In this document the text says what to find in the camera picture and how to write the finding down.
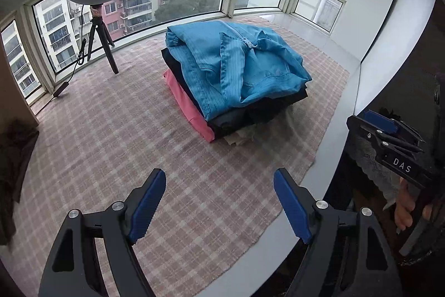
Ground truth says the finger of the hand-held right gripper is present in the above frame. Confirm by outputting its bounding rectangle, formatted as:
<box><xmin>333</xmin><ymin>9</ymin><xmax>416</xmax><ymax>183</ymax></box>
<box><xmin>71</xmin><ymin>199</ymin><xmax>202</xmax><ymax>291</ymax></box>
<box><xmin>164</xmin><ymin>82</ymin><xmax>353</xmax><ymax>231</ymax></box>
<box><xmin>363</xmin><ymin>110</ymin><xmax>425</xmax><ymax>145</ymax></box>
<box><xmin>347</xmin><ymin>115</ymin><xmax>423</xmax><ymax>153</ymax></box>

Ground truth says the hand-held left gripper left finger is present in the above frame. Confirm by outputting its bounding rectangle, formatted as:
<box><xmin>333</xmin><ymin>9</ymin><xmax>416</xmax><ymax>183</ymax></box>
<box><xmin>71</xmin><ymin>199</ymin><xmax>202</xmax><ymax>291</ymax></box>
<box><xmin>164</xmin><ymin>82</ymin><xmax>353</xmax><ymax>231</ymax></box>
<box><xmin>38</xmin><ymin>168</ymin><xmax>167</xmax><ymax>297</ymax></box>

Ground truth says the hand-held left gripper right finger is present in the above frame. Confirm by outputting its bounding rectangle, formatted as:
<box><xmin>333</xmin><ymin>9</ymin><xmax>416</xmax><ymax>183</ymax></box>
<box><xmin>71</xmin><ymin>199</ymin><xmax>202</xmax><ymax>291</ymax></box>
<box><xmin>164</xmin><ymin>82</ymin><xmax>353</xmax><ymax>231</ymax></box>
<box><xmin>273</xmin><ymin>168</ymin><xmax>399</xmax><ymax>297</ymax></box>

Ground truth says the blue striped jacket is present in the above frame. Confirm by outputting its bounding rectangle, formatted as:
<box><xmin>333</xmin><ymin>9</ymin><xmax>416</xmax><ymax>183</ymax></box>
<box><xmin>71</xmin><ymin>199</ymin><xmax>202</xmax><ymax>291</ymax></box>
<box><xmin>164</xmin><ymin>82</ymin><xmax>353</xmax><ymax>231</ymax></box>
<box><xmin>165</xmin><ymin>20</ymin><xmax>313</xmax><ymax>122</ymax></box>

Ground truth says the person's right hand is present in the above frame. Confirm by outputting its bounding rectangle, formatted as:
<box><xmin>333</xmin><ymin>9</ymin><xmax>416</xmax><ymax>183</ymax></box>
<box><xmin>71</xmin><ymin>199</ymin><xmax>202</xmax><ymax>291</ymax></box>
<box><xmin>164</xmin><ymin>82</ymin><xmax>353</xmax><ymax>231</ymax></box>
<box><xmin>394</xmin><ymin>179</ymin><xmax>433</xmax><ymax>231</ymax></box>

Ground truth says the grey lace cloth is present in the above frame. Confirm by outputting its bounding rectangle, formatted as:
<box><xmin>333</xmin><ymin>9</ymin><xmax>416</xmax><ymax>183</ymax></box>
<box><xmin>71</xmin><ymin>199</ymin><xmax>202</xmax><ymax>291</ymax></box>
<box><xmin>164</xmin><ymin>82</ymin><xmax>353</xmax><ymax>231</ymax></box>
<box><xmin>355</xmin><ymin>137</ymin><xmax>400</xmax><ymax>210</ymax></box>

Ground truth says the pink plaid mat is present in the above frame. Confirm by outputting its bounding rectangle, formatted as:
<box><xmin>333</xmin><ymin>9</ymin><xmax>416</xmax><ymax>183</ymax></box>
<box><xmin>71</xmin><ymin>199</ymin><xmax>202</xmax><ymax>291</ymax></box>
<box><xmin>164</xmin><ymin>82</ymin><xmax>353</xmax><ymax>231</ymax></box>
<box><xmin>10</xmin><ymin>17</ymin><xmax>350</xmax><ymax>297</ymax></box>

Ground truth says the beige garment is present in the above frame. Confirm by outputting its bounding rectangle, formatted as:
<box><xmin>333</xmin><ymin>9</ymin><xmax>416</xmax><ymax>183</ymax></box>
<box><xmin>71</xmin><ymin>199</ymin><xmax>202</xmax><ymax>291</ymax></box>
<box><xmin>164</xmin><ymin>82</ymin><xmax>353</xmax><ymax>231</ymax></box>
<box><xmin>222</xmin><ymin>109</ymin><xmax>289</xmax><ymax>147</ymax></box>

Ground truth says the black folded garment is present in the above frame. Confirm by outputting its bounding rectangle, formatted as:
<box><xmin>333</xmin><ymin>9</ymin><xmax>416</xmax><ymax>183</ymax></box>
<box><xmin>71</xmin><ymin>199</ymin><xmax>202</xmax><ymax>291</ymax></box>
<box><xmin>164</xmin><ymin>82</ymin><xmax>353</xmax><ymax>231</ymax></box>
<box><xmin>160</xmin><ymin>48</ymin><xmax>309</xmax><ymax>141</ymax></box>

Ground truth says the pink garment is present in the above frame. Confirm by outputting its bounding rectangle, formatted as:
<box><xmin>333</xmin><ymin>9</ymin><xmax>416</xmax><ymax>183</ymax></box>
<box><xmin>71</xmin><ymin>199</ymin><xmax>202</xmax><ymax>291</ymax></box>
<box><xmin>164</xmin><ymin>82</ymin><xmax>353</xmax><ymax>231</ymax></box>
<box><xmin>163</xmin><ymin>69</ymin><xmax>215</xmax><ymax>144</ymax></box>

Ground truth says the dark brown cloth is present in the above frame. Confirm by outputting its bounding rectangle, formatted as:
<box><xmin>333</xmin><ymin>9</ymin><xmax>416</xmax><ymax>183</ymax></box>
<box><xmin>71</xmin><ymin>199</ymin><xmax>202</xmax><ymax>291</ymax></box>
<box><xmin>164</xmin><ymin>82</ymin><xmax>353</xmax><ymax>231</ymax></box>
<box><xmin>0</xmin><ymin>119</ymin><xmax>39</xmax><ymax>245</ymax></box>

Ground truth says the black tripod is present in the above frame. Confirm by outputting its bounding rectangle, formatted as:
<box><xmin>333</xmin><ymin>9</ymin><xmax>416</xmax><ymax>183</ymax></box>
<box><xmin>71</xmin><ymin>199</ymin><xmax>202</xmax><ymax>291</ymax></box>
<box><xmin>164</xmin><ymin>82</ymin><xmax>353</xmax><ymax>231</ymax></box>
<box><xmin>83</xmin><ymin>5</ymin><xmax>119</xmax><ymax>75</ymax></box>

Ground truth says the black ring light cable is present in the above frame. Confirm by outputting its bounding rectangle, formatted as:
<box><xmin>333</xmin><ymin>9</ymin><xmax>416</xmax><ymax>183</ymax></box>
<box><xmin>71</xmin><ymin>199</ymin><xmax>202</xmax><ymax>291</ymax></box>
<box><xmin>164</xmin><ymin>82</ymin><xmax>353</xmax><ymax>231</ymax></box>
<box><xmin>53</xmin><ymin>3</ymin><xmax>91</xmax><ymax>97</ymax></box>

